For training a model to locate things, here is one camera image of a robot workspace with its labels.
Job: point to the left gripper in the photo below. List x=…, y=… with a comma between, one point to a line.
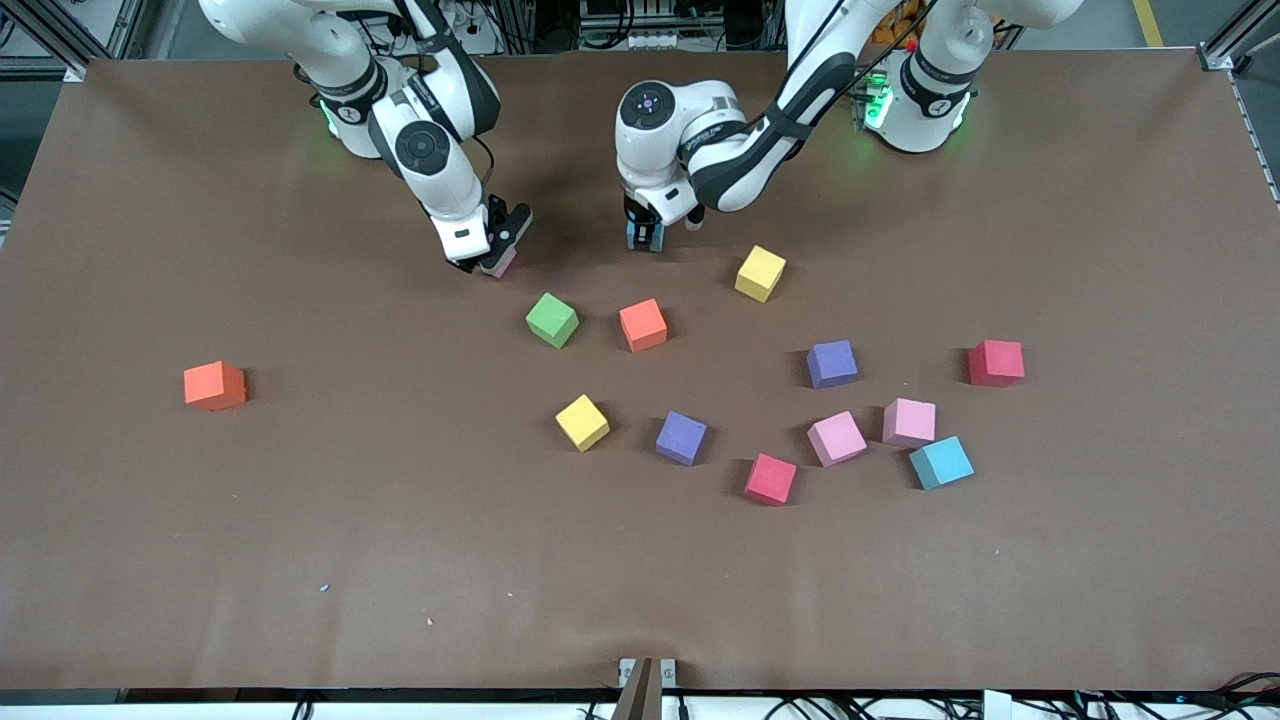
x=640, y=216

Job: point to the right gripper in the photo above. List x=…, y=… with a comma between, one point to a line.
x=497, y=214

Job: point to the cyan foam cube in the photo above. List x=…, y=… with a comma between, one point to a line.
x=645, y=240
x=941, y=463

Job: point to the pink foam cube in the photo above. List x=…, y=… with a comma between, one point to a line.
x=909, y=422
x=837, y=439
x=500, y=266

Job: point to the orange foam cube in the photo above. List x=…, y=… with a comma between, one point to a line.
x=643, y=325
x=213, y=387

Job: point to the green foam cube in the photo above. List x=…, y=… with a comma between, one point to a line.
x=552, y=320

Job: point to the yellow foam cube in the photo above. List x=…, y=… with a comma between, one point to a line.
x=760, y=273
x=582, y=423

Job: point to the purple foam cube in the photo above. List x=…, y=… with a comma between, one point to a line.
x=832, y=364
x=681, y=438

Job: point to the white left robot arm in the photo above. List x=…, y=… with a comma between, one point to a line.
x=650, y=150

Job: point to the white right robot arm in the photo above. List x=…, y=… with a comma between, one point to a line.
x=440, y=175

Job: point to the white power strip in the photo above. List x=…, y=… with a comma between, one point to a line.
x=645, y=41

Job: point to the red foam cube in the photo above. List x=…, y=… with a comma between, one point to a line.
x=996, y=363
x=770, y=480

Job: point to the pile of orange snack bags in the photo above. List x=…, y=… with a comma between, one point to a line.
x=890, y=30

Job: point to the small white box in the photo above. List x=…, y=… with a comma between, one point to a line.
x=997, y=705

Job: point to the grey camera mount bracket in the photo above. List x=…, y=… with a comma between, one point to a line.
x=640, y=690

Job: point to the aluminium frame post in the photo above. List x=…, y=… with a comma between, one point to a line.
x=60, y=50
x=1225, y=45

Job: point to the aluminium table edge rail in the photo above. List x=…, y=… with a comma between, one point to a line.
x=1255, y=135

